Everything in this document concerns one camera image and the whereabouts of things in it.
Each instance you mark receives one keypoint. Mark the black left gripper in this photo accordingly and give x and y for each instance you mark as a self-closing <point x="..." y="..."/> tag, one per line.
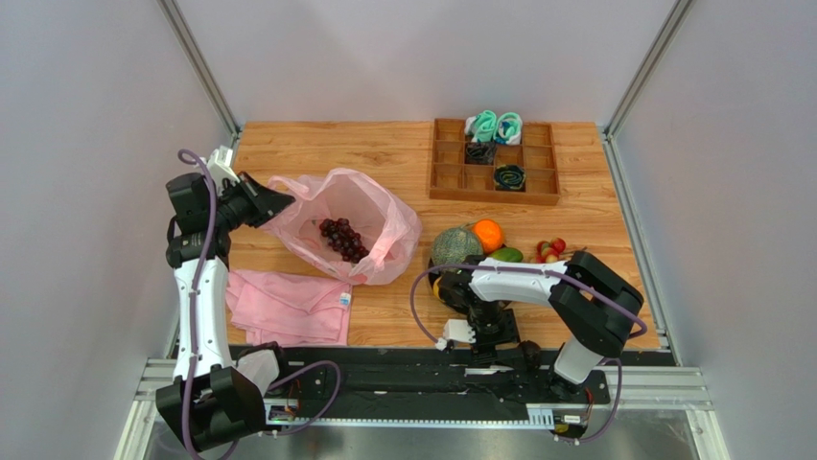
<point x="263" y="203"/>

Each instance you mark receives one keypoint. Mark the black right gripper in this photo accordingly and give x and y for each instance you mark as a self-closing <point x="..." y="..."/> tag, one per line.
<point x="488" y="329"/>

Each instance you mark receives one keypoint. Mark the fake dark plum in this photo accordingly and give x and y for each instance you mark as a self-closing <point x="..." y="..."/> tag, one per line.
<point x="531" y="355"/>

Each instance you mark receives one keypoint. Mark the pink plastic bag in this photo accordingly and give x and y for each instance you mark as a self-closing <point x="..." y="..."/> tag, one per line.
<point x="390" y="229"/>

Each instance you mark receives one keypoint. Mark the fake green orange mango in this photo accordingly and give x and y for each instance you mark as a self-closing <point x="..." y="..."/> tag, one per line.
<point x="507" y="254"/>

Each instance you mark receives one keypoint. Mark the fake green netted melon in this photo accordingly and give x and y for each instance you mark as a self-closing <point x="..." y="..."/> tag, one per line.
<point x="454" y="245"/>

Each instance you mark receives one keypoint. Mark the fake yellow lemon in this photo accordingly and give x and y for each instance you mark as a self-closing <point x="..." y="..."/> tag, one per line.
<point x="436" y="289"/>

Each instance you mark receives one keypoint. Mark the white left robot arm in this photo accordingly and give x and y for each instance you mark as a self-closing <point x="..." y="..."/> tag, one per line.
<point x="214" y="400"/>

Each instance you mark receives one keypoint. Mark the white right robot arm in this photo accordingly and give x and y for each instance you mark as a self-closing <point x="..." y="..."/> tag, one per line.
<point x="598" y="307"/>

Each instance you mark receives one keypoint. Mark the fake dark grapes bunch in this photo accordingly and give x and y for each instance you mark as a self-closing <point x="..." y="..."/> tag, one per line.
<point x="343" y="239"/>

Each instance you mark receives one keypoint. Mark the black rimmed plate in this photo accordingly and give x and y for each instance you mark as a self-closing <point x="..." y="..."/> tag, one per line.
<point x="455" y="288"/>

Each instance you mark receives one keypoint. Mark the pink folded cloth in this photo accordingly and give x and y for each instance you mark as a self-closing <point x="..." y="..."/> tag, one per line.
<point x="291" y="310"/>

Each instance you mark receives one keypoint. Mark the wooden compartment tray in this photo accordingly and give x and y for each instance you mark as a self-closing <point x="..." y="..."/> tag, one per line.
<point x="452" y="179"/>

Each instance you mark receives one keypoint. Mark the dark blue yellow rolled sock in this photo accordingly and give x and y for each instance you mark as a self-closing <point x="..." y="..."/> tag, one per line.
<point x="509" y="178"/>

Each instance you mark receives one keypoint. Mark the black patterned rolled sock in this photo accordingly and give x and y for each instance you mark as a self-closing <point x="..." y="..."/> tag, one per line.
<point x="480" y="153"/>

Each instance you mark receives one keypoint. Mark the teal white rolled sock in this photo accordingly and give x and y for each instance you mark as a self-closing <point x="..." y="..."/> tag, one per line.
<point x="481" y="128"/>

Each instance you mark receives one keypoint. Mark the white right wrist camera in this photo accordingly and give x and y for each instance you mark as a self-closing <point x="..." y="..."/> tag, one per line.
<point x="455" y="331"/>

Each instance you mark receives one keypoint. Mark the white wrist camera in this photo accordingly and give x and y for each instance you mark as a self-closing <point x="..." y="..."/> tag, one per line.
<point x="455" y="331"/>
<point x="219" y="166"/>

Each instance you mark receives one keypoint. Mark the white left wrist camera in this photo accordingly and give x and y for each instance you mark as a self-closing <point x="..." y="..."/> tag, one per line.
<point x="219" y="166"/>

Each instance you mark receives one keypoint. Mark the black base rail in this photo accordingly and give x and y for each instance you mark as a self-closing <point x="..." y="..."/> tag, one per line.
<point x="422" y="385"/>

